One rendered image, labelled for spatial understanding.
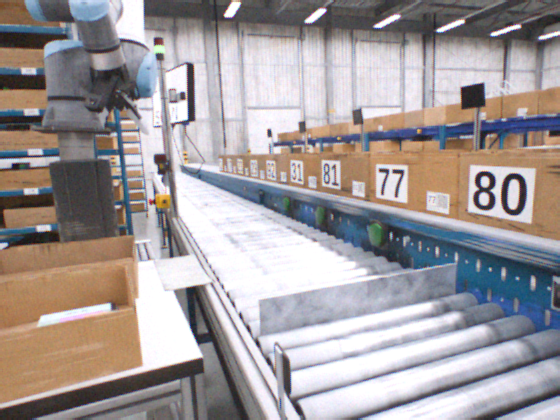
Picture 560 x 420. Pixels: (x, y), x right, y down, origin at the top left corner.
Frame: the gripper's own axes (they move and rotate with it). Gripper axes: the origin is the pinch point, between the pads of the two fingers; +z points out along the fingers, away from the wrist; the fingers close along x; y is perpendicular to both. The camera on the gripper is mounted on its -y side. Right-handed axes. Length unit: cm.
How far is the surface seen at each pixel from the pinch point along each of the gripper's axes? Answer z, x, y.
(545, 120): 200, -293, 459
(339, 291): 3, -72, -39
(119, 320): -9, -40, -62
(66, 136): 4.7, 23.7, 0.7
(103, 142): 99, 131, 126
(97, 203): 22.7, 12.1, -9.4
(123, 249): 23.9, -6.9, -24.5
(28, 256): 18.8, 13.1, -37.2
